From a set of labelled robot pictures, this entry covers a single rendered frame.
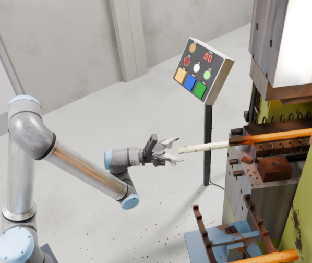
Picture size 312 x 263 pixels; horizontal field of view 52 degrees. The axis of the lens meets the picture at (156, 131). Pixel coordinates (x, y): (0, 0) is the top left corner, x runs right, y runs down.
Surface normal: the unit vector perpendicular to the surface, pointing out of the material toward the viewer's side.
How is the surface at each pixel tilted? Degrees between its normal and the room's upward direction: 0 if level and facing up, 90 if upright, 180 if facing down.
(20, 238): 5
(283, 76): 90
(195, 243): 0
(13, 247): 5
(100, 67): 90
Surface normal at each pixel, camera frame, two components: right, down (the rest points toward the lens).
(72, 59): 0.59, 0.49
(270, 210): 0.09, 0.65
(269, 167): -0.08, -0.75
